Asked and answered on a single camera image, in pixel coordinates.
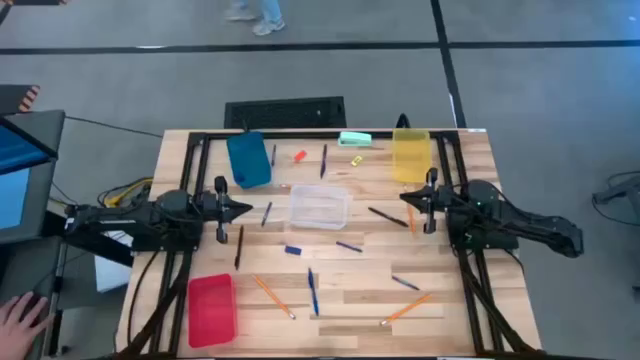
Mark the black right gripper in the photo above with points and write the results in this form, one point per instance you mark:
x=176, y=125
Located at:
x=431, y=200

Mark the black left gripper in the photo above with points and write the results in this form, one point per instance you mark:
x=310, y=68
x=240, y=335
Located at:
x=212, y=206

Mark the blue grey crayon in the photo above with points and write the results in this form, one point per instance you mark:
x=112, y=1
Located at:
x=266, y=214

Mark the black pen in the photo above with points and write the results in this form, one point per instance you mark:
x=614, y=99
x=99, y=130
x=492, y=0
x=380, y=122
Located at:
x=388, y=217

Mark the long black marker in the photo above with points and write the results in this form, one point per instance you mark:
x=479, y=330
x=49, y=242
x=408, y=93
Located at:
x=239, y=247

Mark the teal plastic bin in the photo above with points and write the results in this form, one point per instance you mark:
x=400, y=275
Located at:
x=249, y=160

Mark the short dark pen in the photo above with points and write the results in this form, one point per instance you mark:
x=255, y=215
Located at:
x=273, y=155

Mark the yellow eraser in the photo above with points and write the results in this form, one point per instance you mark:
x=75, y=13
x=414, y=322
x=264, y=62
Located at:
x=356, y=161

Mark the red eraser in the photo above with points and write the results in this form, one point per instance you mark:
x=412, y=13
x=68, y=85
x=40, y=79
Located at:
x=300, y=156

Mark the purple blue crayon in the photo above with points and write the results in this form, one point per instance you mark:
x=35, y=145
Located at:
x=349, y=246
x=405, y=283

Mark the clear plastic bin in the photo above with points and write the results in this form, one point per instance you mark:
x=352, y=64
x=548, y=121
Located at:
x=320, y=207

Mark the dark purple pen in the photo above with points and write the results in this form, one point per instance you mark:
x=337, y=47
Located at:
x=323, y=162

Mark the red plastic bin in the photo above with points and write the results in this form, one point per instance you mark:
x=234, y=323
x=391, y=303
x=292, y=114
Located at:
x=212, y=310

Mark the bright blue pen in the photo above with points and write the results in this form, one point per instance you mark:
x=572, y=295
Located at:
x=313, y=292

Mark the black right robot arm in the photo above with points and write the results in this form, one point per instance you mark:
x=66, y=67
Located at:
x=525, y=222

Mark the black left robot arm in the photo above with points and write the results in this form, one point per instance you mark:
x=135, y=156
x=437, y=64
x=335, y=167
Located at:
x=125, y=220

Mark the yellow plastic bin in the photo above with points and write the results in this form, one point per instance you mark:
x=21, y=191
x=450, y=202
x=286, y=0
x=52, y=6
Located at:
x=411, y=157

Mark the mint green stapler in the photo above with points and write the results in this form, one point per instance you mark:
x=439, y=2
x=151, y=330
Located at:
x=355, y=139

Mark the black perforated floor mat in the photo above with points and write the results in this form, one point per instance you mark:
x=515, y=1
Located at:
x=285, y=112

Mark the white box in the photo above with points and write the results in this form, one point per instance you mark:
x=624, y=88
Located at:
x=110, y=275

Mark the person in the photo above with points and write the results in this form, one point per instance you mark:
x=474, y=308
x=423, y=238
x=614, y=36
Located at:
x=267, y=25

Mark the black chair base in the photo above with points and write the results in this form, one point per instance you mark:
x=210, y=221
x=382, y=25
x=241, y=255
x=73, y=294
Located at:
x=620, y=192

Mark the grey desk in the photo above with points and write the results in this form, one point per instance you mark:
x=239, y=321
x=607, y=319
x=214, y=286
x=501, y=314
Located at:
x=30, y=270

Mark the computer monitor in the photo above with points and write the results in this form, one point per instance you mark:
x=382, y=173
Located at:
x=20, y=190

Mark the black orange striped plate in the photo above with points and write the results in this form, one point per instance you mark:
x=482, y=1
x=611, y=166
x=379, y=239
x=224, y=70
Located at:
x=15, y=97

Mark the person's hand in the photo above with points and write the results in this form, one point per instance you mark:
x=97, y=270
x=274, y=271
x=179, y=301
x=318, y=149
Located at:
x=17, y=330

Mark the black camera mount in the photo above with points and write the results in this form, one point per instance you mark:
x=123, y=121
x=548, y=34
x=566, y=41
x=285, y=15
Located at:
x=403, y=122

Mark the black aluminium rig frame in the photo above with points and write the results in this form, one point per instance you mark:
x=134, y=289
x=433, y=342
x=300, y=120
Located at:
x=300, y=135

